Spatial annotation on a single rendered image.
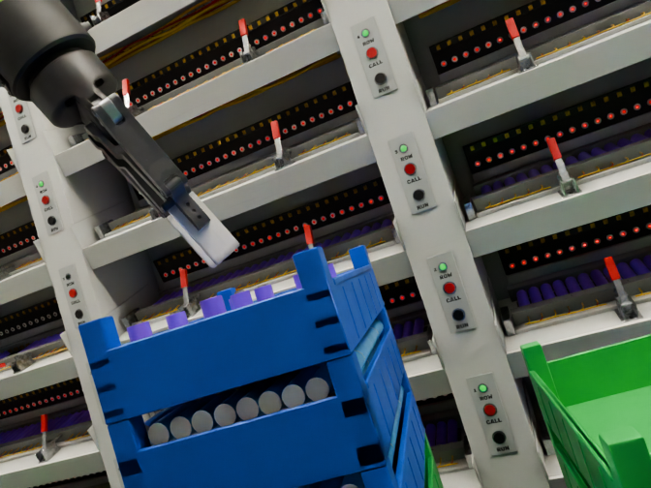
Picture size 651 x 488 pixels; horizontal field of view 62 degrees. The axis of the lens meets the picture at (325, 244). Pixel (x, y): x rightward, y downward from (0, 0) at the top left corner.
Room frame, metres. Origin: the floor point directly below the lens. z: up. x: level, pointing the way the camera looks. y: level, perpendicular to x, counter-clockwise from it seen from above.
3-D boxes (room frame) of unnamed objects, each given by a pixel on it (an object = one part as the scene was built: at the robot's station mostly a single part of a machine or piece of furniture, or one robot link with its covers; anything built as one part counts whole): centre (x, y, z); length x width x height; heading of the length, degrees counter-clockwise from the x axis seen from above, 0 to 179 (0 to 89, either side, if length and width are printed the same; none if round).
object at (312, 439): (0.55, 0.08, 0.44); 0.30 x 0.20 x 0.08; 170
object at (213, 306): (0.43, 0.10, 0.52); 0.02 x 0.02 x 0.06
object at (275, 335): (0.55, 0.08, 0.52); 0.30 x 0.20 x 0.08; 170
